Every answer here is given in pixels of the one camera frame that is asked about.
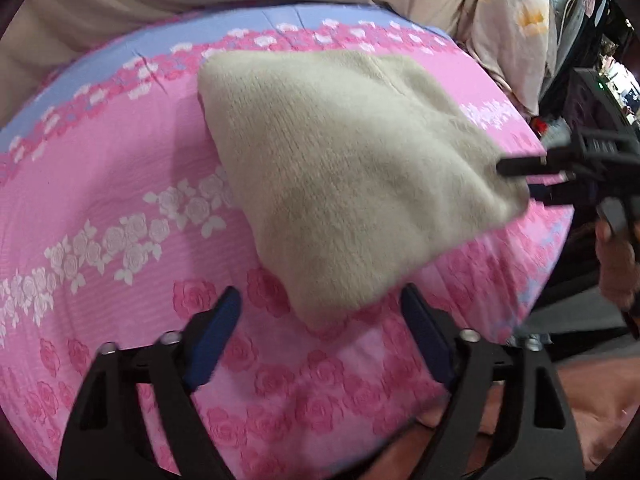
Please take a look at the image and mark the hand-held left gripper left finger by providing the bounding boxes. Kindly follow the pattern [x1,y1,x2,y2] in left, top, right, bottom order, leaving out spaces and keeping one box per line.
[56,285,243,480]

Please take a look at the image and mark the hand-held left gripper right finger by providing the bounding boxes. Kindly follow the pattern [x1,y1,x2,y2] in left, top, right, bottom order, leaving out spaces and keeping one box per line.
[399,282,587,480]

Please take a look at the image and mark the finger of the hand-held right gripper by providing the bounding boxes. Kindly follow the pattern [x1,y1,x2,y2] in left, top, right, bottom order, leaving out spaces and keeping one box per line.
[527,182,603,207]
[496,156,576,177]

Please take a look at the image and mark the beige sweater with black hearts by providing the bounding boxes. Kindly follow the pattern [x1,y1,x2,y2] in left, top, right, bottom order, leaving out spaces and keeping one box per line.
[197,50,531,331]

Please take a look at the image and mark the person's right hand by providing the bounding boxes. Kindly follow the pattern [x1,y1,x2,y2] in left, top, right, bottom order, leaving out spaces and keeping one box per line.
[595,219,640,312]

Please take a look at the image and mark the hanging grey garment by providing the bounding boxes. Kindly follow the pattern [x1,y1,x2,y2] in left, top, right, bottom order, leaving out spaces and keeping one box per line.
[547,0,613,88]

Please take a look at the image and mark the white floral fabric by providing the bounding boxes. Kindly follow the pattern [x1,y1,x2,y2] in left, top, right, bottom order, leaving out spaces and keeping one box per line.
[457,0,558,117]

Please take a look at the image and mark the pink floral blanket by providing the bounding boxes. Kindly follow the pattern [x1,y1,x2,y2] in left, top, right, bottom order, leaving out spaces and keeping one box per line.
[0,2,573,480]

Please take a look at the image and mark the salmon pink cloth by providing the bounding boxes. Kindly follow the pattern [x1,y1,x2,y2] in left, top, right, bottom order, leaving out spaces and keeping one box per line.
[415,360,640,476]

